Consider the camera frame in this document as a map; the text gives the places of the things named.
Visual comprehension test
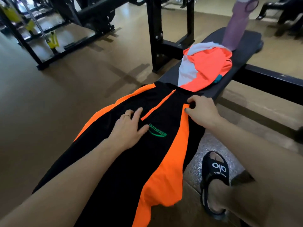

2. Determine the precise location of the person's left hand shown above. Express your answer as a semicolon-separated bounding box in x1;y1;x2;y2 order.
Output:
107;107;150;152

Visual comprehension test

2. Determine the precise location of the person's right hand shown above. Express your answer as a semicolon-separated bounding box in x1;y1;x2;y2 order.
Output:
184;95;223;131

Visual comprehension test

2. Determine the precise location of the black orange jacket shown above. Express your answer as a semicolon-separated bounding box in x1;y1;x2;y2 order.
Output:
32;82;206;227

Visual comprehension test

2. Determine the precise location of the orange teal white jersey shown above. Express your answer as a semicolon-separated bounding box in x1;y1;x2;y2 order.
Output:
177;42;233;92

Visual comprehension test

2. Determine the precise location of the pink water bottle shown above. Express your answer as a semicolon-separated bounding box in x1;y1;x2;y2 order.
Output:
222;0;260;52

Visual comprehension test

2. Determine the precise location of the person's right forearm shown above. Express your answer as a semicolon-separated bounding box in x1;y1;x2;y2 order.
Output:
213;115;303;220

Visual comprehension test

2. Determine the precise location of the person's left forearm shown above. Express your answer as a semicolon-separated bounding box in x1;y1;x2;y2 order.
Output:
0;138;121;227

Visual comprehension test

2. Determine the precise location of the black right slipper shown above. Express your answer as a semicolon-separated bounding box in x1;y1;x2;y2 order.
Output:
200;151;230;221

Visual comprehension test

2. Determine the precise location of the black ribbed bench pad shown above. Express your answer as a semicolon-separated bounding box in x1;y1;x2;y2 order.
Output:
157;27;263;100

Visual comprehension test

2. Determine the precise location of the small black weight plate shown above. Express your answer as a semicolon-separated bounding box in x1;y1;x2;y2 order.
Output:
254;40;264;54

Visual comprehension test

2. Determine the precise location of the yellow safety catch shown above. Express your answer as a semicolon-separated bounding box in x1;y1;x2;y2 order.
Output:
46;30;60;49

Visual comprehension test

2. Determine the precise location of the black power rack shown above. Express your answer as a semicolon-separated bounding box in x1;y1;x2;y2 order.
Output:
0;0;142;71

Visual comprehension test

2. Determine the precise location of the rack of black weight plates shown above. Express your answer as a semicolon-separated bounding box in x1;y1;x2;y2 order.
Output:
255;0;303;40

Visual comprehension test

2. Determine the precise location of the yellow black gym machine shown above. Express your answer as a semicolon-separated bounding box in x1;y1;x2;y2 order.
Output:
0;4;36;32

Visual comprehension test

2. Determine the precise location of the black steel bench frame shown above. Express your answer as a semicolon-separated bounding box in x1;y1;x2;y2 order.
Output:
144;0;303;144

